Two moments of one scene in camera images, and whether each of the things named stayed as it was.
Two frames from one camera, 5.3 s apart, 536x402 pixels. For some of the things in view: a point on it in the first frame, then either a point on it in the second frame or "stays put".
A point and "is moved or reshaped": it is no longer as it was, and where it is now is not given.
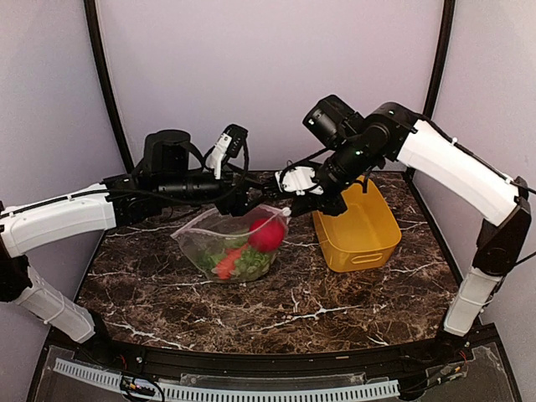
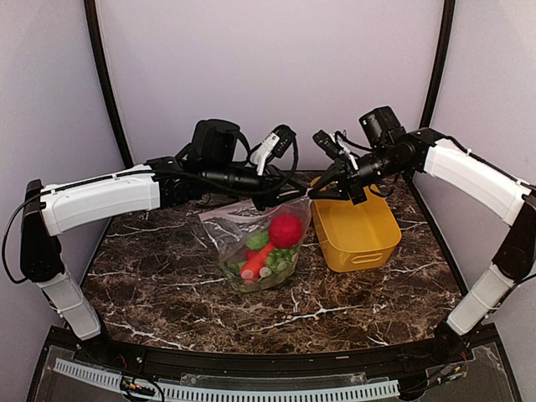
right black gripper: x=309 y=201 → x=354 y=188
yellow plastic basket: x=363 y=237 stays put
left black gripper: x=238 y=204 → x=270 y=194
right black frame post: x=442 y=58 stays put
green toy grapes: x=251 y=263 → x=281 y=259
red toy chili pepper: x=226 y=265 → x=255 y=260
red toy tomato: x=266 y=234 → x=286 y=230
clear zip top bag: x=235 y=249 is moved or reshaped
